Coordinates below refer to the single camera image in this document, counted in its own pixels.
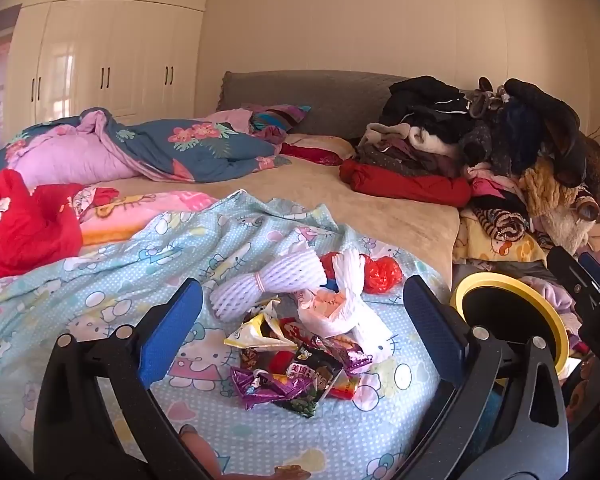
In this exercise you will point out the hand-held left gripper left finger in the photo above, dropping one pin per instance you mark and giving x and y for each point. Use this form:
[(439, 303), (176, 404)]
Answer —
[(170, 330)]

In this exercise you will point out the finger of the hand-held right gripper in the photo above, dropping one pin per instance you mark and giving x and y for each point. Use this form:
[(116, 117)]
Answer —
[(597, 270), (570, 280)]

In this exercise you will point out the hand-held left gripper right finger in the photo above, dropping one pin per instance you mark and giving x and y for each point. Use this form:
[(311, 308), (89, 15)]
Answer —
[(435, 330)]

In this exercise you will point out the yellow rimmed black trash bin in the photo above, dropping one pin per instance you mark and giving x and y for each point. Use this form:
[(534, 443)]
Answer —
[(505, 310)]

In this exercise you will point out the red plastic bag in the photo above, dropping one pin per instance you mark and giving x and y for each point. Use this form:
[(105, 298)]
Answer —
[(330, 265), (384, 275)]

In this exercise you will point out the yellow snack wrapper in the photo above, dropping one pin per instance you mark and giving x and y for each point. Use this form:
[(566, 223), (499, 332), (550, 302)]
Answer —
[(250, 332)]

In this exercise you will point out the purple printed snack bag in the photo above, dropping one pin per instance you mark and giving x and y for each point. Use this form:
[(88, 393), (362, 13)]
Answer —
[(347, 355)]

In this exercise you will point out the white plastic bag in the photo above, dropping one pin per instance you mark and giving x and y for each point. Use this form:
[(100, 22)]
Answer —
[(340, 317)]

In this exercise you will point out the white foam fruit net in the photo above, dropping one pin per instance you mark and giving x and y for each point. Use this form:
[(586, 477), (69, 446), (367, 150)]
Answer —
[(349, 275), (265, 280)]

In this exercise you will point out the orange red small packet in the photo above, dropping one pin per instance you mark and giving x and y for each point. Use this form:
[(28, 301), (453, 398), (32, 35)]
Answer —
[(345, 387)]

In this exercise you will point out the purple foil wrapper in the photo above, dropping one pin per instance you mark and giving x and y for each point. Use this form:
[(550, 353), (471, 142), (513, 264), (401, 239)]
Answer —
[(265, 390)]

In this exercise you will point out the black green snack packet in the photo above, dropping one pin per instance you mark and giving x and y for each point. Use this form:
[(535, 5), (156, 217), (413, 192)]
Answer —
[(310, 380)]

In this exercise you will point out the person's left hand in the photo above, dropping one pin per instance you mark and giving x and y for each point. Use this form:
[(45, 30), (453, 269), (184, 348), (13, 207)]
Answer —
[(202, 455)]

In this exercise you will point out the lilac sweater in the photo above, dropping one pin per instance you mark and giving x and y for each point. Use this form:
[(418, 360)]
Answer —
[(550, 295)]

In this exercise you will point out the yellow cartoon blanket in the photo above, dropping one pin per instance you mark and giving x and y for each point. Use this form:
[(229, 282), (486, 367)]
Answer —
[(495, 245)]

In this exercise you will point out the pink cartoon blanket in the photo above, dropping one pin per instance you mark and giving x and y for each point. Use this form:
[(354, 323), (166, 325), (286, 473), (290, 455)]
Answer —
[(130, 215)]

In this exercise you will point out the light blue cartoon sheet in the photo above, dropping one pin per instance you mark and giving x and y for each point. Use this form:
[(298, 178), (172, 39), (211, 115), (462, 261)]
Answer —
[(55, 285)]

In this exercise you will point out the red jacket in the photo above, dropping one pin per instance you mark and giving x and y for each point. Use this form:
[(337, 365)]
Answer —
[(405, 185)]

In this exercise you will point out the beige bed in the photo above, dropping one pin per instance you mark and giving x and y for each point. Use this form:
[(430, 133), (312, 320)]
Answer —
[(330, 195)]

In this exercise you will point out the red cartoon blanket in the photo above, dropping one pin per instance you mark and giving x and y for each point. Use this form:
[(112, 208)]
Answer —
[(25, 225)]

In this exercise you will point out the blue floral quilt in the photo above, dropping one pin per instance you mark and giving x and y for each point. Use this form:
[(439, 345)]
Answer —
[(180, 150)]

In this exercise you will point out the red patterned pillow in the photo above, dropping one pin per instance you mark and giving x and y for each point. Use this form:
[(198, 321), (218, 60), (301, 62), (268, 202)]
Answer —
[(315, 152)]

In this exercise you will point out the pile of clothes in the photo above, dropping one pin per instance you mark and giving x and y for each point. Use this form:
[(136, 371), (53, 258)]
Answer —
[(430, 105)]

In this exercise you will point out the striped colourful sock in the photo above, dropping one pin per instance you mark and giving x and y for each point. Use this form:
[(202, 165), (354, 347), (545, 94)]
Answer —
[(280, 117)]

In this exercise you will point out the grey headboard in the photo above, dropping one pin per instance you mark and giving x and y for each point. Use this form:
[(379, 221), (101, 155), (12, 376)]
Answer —
[(330, 95)]

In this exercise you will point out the white wardrobe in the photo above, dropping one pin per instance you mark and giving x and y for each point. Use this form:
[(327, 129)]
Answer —
[(105, 35)]

